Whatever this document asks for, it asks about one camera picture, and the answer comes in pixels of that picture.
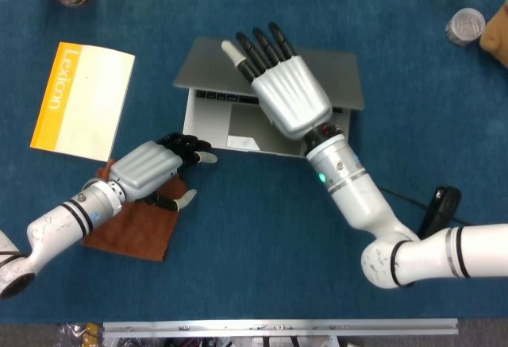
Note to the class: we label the yellow white Lexicon book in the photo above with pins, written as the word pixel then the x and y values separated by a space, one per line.
pixel 87 105

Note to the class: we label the brown plush toy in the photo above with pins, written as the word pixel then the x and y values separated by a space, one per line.
pixel 496 33

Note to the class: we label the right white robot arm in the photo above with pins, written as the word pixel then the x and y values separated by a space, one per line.
pixel 357 196

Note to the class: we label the aluminium rail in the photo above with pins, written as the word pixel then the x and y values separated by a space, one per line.
pixel 278 326

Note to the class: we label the silver laptop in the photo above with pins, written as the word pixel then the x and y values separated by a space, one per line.
pixel 210 124

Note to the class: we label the blue carpeted table surface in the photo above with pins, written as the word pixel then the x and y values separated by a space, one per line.
pixel 254 263

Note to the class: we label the small clear lidded jar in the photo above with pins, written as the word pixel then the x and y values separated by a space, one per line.
pixel 465 26

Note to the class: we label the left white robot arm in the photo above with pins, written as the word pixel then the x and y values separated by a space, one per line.
pixel 55 228

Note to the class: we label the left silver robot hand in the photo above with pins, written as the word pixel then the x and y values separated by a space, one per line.
pixel 145 168

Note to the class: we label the brown folded cloth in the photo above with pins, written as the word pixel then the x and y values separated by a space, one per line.
pixel 135 236

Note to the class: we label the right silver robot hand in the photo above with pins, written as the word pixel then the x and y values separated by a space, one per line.
pixel 291 97

